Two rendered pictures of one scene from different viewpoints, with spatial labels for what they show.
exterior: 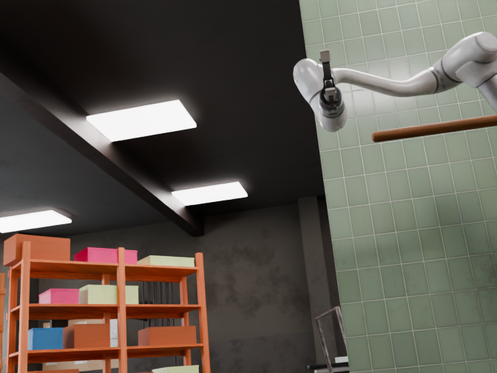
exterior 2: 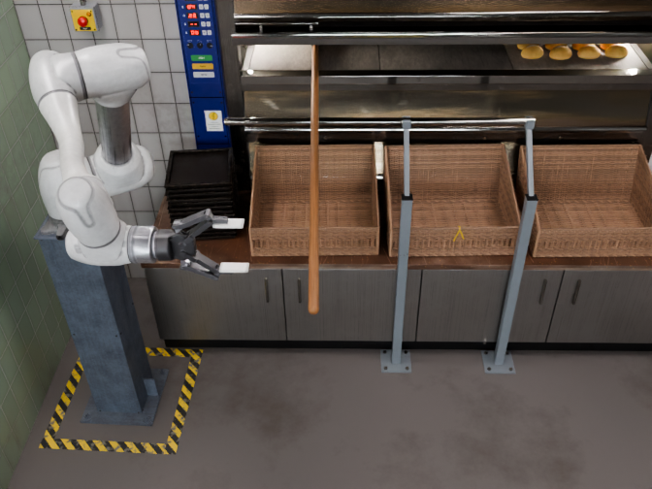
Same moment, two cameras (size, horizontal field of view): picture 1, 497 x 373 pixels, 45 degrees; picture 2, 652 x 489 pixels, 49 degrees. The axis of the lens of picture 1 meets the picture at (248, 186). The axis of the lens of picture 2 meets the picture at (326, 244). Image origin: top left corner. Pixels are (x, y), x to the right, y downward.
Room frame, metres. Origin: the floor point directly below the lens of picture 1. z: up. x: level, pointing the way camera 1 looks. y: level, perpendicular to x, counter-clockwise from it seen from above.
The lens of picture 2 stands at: (1.59, 1.05, 2.55)
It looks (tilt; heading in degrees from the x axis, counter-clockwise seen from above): 39 degrees down; 264
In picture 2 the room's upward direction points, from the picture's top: 1 degrees counter-clockwise
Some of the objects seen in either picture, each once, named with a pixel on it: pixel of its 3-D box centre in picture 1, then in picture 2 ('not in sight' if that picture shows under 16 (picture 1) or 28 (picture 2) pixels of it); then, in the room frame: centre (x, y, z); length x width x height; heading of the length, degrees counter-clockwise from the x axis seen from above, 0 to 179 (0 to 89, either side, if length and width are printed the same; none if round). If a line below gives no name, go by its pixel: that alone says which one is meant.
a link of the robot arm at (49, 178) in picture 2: not in sight; (65, 180); (2.29, -1.12, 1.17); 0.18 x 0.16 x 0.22; 20
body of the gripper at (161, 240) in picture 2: (330, 93); (176, 244); (1.82, -0.30, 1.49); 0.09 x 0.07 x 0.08; 171
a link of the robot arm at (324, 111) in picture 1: (330, 102); (146, 244); (1.89, -0.31, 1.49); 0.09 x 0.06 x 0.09; 81
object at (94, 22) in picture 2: not in sight; (85, 16); (2.27, -1.88, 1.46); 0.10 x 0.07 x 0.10; 172
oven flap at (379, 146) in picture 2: not in sight; (440, 158); (0.78, -1.72, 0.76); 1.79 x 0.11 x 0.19; 172
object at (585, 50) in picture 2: not in sight; (561, 27); (0.14, -2.07, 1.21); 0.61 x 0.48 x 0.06; 82
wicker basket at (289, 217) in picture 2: not in sight; (314, 198); (1.39, -1.53, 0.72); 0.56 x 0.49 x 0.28; 174
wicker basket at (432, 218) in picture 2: not in sight; (448, 198); (0.80, -1.45, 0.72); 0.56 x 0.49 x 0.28; 174
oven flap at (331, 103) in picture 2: not in sight; (444, 108); (0.78, -1.72, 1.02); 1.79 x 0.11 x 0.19; 172
